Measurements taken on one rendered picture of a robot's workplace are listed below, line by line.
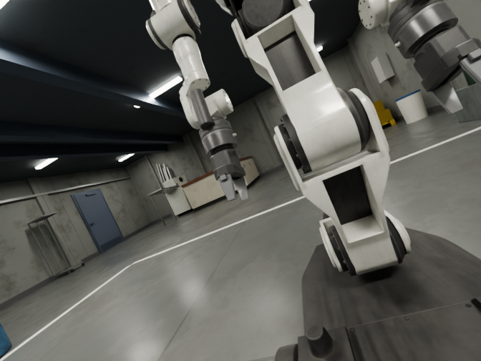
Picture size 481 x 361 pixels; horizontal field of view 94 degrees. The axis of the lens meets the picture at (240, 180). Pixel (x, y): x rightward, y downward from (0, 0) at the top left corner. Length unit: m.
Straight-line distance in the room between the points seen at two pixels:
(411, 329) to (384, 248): 0.16
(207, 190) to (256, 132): 3.27
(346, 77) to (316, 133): 8.79
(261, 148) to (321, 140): 8.42
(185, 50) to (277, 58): 0.26
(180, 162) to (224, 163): 9.41
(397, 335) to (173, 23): 0.87
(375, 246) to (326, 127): 0.33
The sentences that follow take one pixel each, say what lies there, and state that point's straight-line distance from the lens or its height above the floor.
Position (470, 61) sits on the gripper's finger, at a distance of 0.55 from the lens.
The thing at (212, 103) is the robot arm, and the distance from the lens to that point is 0.62.
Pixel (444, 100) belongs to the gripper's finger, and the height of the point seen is 0.56.
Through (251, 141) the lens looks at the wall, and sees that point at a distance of 8.93.
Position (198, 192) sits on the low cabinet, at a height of 0.51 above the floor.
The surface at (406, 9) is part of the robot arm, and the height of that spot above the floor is 0.75.
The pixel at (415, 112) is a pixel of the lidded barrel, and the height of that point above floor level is 0.18.
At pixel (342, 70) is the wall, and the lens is 9.28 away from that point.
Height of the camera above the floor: 0.61
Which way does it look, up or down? 3 degrees down
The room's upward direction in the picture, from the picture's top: 25 degrees counter-clockwise
